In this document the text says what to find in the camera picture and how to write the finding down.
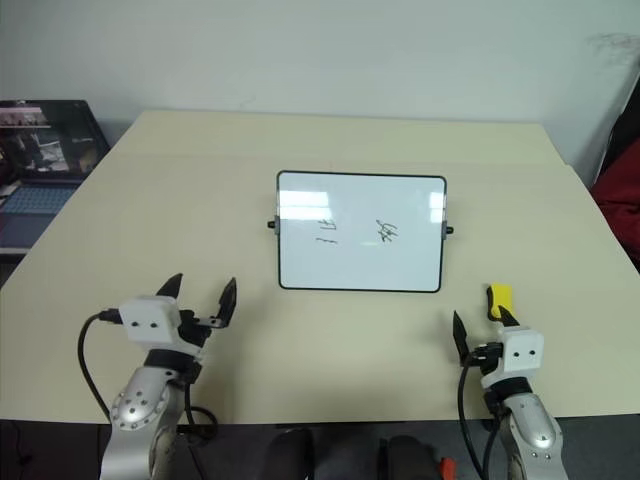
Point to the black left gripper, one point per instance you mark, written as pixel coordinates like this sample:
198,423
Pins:
192,334

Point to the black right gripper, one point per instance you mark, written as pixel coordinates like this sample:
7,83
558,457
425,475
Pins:
486,356

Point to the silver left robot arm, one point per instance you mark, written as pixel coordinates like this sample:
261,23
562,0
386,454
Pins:
135,405

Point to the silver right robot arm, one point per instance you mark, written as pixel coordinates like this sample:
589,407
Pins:
532,430

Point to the yellow and black eraser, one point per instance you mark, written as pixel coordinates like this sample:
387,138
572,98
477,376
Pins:
501,297

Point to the small red object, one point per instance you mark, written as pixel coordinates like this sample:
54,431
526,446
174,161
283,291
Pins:
447,469

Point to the small black-framed whiteboard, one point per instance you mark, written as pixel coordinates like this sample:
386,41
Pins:
360,235

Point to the red garment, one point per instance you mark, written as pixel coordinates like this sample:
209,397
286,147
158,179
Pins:
622,200

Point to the open laptop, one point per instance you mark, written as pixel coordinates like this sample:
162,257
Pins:
45,150

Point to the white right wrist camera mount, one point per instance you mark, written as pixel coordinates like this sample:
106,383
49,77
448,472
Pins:
522,350

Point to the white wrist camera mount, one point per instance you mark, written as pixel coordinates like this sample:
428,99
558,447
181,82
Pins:
522,350
149,321

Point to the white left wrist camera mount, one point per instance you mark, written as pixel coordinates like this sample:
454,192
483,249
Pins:
149,321

